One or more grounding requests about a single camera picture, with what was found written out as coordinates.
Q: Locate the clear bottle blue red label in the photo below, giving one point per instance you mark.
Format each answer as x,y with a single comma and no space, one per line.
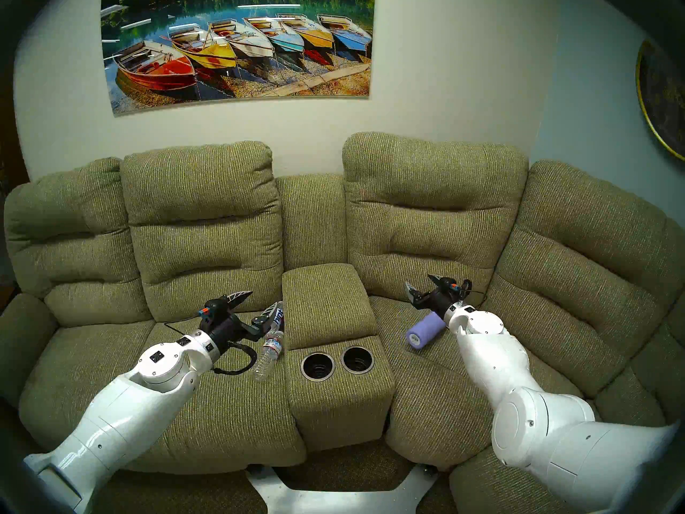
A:
277,317

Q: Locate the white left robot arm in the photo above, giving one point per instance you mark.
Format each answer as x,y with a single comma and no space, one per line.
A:
123,411

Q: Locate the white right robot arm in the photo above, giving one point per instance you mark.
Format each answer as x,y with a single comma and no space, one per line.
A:
535,422

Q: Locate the colourful boats wall picture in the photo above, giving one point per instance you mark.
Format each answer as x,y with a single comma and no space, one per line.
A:
235,42

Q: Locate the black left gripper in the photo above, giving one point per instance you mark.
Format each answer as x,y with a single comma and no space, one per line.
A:
225,325

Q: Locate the olive green sofa console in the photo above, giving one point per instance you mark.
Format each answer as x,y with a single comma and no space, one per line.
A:
326,304

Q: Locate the purple metal bottle black cap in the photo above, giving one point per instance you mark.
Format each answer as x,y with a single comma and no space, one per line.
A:
425,331

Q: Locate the clear bottle white red label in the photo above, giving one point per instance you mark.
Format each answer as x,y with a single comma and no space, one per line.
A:
269,355

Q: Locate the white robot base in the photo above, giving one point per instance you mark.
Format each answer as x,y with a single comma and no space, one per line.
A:
342,499

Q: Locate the round gold-rimmed wall decor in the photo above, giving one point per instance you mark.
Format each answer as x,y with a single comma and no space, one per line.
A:
663,95

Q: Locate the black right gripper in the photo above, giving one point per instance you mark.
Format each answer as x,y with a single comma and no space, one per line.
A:
440,300

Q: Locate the olive green fabric sofa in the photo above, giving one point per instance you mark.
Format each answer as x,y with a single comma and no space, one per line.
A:
203,240

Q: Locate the silver-rimmed black cup holder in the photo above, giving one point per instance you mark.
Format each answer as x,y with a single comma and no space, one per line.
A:
318,367
357,360

